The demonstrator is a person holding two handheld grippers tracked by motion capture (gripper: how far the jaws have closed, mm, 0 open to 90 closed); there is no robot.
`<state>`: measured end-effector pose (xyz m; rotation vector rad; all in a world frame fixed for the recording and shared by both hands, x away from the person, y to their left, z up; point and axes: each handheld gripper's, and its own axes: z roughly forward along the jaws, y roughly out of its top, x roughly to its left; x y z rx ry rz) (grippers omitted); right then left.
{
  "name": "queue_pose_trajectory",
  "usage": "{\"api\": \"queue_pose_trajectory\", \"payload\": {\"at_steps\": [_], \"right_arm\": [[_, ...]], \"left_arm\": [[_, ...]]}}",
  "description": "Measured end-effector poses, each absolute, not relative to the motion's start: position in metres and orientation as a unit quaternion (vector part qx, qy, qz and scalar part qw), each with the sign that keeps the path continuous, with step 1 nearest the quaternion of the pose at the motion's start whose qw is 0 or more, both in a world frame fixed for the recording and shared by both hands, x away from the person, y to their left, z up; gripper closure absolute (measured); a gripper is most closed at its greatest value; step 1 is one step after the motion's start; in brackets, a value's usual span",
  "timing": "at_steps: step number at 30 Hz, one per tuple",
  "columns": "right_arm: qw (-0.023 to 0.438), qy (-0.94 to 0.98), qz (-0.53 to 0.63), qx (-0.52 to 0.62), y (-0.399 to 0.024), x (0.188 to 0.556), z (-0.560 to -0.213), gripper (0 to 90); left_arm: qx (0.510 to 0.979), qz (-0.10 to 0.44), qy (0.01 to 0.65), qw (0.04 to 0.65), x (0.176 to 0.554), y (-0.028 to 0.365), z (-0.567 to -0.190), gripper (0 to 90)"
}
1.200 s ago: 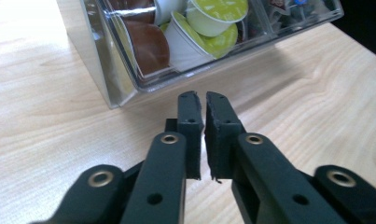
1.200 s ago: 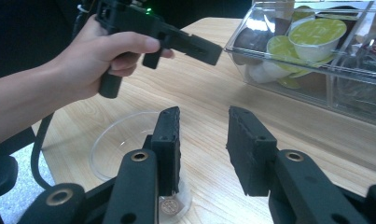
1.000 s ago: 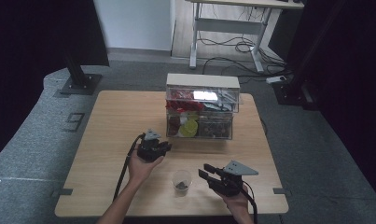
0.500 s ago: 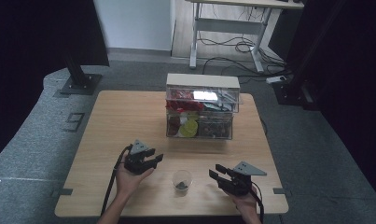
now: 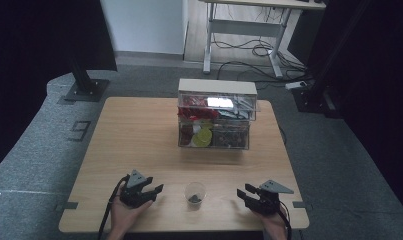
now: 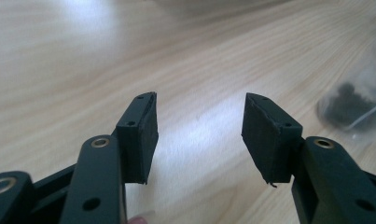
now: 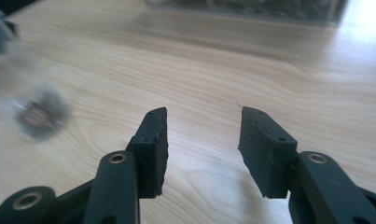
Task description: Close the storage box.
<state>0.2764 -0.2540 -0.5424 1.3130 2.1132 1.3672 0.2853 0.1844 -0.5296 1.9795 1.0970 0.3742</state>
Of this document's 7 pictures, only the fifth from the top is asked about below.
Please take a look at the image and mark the right hand-held gripper cable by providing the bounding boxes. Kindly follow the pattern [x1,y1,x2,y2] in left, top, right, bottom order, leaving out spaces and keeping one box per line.
[272,199,293,240]

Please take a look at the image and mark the black stand with base plate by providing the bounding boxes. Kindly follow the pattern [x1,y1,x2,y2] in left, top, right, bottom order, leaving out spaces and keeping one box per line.
[63,54,110,103]

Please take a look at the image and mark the yellow-green round packet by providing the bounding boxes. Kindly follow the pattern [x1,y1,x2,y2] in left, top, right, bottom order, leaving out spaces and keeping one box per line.
[192,128,213,148]

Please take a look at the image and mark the red packets pile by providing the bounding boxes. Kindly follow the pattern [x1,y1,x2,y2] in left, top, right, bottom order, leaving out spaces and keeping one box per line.
[178,95,220,122]

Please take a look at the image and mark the person's right hand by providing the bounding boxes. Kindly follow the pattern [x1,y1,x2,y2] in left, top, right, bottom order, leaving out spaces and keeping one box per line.
[253,203,289,240]

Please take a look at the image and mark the white frame desk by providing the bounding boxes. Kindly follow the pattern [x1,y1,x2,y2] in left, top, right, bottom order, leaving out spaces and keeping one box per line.
[198,0,327,79]

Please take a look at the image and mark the black metal stand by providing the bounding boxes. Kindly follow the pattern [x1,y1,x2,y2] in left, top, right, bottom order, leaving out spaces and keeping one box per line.
[291,0,373,119]

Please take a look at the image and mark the hand-held gripper cable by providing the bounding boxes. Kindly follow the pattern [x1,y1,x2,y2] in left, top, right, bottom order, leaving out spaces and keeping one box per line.
[97,174,131,240]
[272,199,293,240]

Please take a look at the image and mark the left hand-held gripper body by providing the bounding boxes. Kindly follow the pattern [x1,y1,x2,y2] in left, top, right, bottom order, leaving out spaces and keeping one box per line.
[119,169,154,210]

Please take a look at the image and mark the grey floor socket cover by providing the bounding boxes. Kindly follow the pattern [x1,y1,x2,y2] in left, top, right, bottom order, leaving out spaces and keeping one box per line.
[68,120,92,142]

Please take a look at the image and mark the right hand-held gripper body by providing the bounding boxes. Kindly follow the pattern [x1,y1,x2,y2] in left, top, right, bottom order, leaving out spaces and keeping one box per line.
[254,179,295,216]

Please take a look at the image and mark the person's left hand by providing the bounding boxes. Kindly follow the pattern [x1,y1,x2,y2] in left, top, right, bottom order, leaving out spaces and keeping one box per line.
[106,188,154,240]

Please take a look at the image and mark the silver teal packets pile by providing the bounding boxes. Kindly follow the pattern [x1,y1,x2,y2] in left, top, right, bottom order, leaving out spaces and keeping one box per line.
[218,97,257,120]

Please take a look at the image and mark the black curtain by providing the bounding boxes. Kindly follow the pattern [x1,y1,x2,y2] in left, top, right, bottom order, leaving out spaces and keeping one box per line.
[0,0,118,176]
[307,0,403,221]

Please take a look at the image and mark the black floor cables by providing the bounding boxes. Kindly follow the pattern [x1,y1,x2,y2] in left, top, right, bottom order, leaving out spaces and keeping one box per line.
[211,31,310,90]

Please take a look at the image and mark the clear plastic cup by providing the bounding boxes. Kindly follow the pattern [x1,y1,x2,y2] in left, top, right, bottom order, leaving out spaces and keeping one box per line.
[184,181,208,211]

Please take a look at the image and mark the left hand-held gripper cable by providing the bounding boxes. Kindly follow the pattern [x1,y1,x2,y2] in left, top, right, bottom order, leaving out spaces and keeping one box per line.
[97,174,131,240]

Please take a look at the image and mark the dark brown packets pile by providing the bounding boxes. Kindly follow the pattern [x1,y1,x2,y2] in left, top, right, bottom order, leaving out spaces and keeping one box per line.
[212,121,250,149]

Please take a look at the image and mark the clear acrylic drawer organizer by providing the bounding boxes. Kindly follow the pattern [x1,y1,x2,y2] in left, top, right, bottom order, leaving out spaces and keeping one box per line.
[177,78,259,150]

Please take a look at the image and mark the white power strip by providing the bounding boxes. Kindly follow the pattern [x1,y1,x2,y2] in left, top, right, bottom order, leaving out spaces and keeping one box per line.
[285,80,307,91]

